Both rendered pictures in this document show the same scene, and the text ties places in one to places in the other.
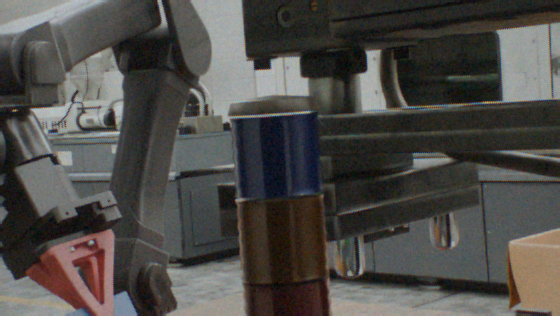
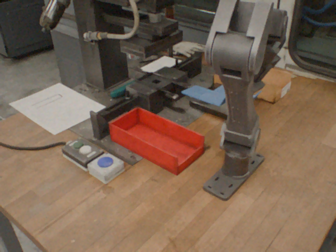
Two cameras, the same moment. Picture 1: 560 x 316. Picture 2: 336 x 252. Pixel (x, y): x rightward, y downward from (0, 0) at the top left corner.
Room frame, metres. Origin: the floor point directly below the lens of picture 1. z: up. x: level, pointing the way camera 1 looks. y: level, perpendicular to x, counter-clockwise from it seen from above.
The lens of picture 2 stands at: (1.76, 0.02, 1.49)
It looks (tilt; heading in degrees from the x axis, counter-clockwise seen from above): 34 degrees down; 182
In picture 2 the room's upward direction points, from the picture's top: 2 degrees counter-clockwise
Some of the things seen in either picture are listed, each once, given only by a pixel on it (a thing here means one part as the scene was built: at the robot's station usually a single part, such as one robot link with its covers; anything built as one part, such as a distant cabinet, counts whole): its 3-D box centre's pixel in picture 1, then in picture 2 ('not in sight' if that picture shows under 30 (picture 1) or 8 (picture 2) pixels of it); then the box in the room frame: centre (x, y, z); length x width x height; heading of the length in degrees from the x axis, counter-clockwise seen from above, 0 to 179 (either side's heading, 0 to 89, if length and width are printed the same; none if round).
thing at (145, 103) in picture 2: not in sight; (158, 92); (0.73, -0.04, 0.94); 0.20 x 0.10 x 0.07; 141
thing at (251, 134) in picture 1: (276, 154); not in sight; (0.44, 0.00, 1.17); 0.04 x 0.04 x 0.03
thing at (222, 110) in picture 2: not in sight; (222, 100); (0.75, 0.18, 0.91); 0.17 x 0.16 x 0.02; 141
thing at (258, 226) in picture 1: (282, 235); (169, 9); (0.44, 0.00, 1.14); 0.04 x 0.04 x 0.03
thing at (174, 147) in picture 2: not in sight; (155, 138); (0.99, -0.04, 0.93); 0.25 x 0.12 x 0.06; 51
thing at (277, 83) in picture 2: not in sight; (251, 79); (0.63, 0.30, 0.93); 0.25 x 0.13 x 0.08; 51
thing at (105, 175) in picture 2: not in sight; (106, 171); (1.09, -0.16, 0.90); 0.07 x 0.07 x 0.06; 51
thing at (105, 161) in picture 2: not in sight; (105, 163); (1.09, -0.16, 0.93); 0.04 x 0.04 x 0.02
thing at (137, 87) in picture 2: not in sight; (157, 80); (0.73, -0.04, 0.98); 0.20 x 0.10 x 0.01; 141
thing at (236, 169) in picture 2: not in sight; (236, 161); (1.11, 0.17, 0.94); 0.20 x 0.07 x 0.08; 141
